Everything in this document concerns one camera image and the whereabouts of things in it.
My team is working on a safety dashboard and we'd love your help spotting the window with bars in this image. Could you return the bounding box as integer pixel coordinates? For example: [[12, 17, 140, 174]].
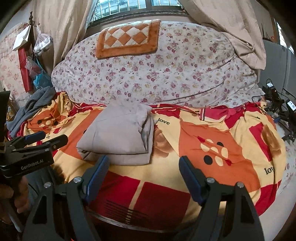
[[90, 0, 183, 23]]

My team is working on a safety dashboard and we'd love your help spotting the clear plastic bag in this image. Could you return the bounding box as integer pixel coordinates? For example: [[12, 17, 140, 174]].
[[33, 33, 53, 56]]

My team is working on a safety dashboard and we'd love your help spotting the black device on stand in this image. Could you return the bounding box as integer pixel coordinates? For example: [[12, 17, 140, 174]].
[[262, 78, 295, 142]]

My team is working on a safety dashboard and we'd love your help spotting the left beige curtain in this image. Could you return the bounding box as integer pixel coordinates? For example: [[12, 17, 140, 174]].
[[32, 1, 95, 73]]

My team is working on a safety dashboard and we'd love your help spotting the grey panel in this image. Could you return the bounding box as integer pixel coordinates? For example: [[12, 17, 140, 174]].
[[260, 40, 296, 97]]

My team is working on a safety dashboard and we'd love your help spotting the grey garment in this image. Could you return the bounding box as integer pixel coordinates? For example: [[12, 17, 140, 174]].
[[6, 86, 56, 138]]

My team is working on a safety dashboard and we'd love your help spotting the right beige curtain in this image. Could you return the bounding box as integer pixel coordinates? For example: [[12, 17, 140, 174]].
[[179, 1, 266, 70]]

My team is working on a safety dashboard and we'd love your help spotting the floral quilt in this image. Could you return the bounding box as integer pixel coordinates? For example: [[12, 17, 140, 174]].
[[51, 22, 263, 108]]

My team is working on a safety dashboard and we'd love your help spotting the orange checkered cushion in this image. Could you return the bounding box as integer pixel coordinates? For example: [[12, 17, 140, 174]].
[[96, 19, 161, 59]]

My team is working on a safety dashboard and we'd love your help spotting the beige zip jacket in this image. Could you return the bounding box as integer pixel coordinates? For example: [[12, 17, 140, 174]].
[[76, 103, 154, 166]]

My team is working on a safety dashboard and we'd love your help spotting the left hand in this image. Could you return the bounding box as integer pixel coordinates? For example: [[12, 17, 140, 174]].
[[1, 176, 30, 223]]

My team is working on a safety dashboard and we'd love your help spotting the orange red patterned blanket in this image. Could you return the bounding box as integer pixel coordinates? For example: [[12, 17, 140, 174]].
[[7, 91, 287, 229]]

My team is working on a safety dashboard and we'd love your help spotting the beige curtain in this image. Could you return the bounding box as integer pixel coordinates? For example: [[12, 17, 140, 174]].
[[179, 1, 266, 70], [32, 1, 95, 73]]

